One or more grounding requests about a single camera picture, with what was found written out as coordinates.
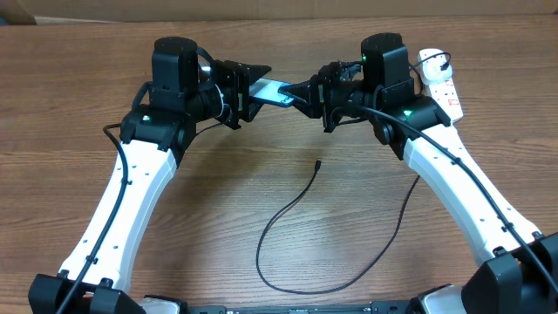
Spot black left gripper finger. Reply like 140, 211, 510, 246
244, 65, 271, 92
247, 103, 262, 122

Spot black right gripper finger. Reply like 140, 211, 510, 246
293, 101, 323, 119
278, 74, 321, 101

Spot Samsung Galaxy smartphone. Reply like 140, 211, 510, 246
249, 78, 295, 107

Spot black USB charging cable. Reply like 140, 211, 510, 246
255, 160, 420, 296

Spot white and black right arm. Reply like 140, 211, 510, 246
280, 33, 557, 313

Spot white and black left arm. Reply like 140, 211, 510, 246
28, 37, 271, 314

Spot white power strip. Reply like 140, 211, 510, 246
426, 78, 464, 123

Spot brown cardboard backdrop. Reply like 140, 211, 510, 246
1, 0, 557, 24

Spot white wall charger plug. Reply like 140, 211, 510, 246
417, 48, 453, 85

